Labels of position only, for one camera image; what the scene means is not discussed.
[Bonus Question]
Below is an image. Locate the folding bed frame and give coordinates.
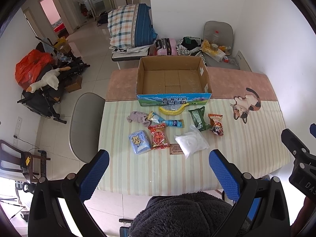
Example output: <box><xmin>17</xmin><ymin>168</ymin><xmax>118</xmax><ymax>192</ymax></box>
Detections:
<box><xmin>111</xmin><ymin>45</ymin><xmax>151</xmax><ymax>70</ymax></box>

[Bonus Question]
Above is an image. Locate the cardboard milk box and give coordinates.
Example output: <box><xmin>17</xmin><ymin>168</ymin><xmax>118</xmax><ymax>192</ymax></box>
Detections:
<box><xmin>136</xmin><ymin>56</ymin><xmax>212</xmax><ymax>106</ymax></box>

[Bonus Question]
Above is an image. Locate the brown label tag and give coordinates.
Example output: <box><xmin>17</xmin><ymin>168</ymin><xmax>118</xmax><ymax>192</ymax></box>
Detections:
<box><xmin>170</xmin><ymin>143</ymin><xmax>184</xmax><ymax>155</ymax></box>

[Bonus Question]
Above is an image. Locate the orange plastic bag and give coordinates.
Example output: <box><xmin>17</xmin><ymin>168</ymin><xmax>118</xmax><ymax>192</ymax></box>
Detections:
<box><xmin>15</xmin><ymin>49</ymin><xmax>55</xmax><ymax>90</ymax></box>

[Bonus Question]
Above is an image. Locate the light blue tissue pack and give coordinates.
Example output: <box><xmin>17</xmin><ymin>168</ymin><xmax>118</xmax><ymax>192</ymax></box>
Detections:
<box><xmin>129</xmin><ymin>130</ymin><xmax>151</xmax><ymax>155</ymax></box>

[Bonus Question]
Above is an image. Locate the small cardboard box on floor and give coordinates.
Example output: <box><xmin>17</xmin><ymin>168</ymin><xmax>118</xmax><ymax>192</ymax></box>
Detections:
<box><xmin>65</xmin><ymin>75</ymin><xmax>83</xmax><ymax>93</ymax></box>

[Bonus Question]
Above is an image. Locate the green snack packet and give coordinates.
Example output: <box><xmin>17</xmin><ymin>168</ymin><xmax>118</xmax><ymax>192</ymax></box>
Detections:
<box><xmin>189</xmin><ymin>106</ymin><xmax>211</xmax><ymax>132</ymax></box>

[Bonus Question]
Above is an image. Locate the white plastic bag pack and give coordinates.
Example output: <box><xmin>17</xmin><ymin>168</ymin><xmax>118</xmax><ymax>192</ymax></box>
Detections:
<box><xmin>175</xmin><ymin>125</ymin><xmax>210</xmax><ymax>159</ymax></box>

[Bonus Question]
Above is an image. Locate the pink suitcase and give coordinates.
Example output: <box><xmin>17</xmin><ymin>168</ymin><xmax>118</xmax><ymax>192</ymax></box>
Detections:
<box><xmin>155</xmin><ymin>38</ymin><xmax>178</xmax><ymax>56</ymax></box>

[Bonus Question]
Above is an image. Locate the purple knitted cloth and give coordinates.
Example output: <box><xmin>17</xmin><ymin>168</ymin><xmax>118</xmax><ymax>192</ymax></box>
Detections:
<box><xmin>126</xmin><ymin>111</ymin><xmax>151</xmax><ymax>127</ymax></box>

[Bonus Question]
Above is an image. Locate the black and white patterned bag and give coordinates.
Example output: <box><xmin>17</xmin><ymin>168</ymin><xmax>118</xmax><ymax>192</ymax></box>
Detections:
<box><xmin>176</xmin><ymin>36</ymin><xmax>203</xmax><ymax>57</ymax></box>

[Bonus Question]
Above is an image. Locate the blue ice cream cone wrapper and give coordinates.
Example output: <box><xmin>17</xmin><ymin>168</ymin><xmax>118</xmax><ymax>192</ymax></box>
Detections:
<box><xmin>147</xmin><ymin>111</ymin><xmax>184</xmax><ymax>128</ymax></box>

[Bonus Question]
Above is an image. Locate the yellow plastic bag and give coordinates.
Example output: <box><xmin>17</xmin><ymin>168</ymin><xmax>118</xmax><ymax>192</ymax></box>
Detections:
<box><xmin>201</xmin><ymin>40</ymin><xmax>226</xmax><ymax>62</ymax></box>

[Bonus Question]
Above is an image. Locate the grey chair at table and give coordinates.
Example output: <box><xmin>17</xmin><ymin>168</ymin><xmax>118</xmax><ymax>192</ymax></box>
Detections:
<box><xmin>69</xmin><ymin>93</ymin><xmax>105</xmax><ymax>163</ymax></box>

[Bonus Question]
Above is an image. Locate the black exercise equipment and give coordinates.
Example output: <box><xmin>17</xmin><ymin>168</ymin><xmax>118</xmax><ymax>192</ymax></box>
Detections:
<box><xmin>17</xmin><ymin>37</ymin><xmax>90</xmax><ymax>124</ymax></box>

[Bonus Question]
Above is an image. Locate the white goose plush toy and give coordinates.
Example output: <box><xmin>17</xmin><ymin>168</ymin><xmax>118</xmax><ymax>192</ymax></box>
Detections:
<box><xmin>26</xmin><ymin>66</ymin><xmax>71</xmax><ymax>93</ymax></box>

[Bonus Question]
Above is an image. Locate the brown wooden chair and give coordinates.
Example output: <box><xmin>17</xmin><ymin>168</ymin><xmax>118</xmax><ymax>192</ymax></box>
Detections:
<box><xmin>1</xmin><ymin>140</ymin><xmax>41</xmax><ymax>183</ymax></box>

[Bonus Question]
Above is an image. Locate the red snack packet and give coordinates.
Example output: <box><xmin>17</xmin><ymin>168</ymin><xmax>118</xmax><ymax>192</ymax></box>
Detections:
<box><xmin>148</xmin><ymin>123</ymin><xmax>170</xmax><ymax>149</ymax></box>

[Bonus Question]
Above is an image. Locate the grey cushioned chair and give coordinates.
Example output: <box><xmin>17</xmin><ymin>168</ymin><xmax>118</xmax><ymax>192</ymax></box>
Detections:
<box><xmin>203</xmin><ymin>21</ymin><xmax>239</xmax><ymax>70</ymax></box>

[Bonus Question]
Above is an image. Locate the clear plastic bottle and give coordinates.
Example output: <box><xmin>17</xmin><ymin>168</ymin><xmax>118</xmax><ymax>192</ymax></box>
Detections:
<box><xmin>211</xmin><ymin>31</ymin><xmax>219</xmax><ymax>44</ymax></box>

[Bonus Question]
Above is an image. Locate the orange cartoon snack packet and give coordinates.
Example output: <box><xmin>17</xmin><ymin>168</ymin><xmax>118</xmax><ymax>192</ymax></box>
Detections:
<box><xmin>208</xmin><ymin>113</ymin><xmax>223</xmax><ymax>136</ymax></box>

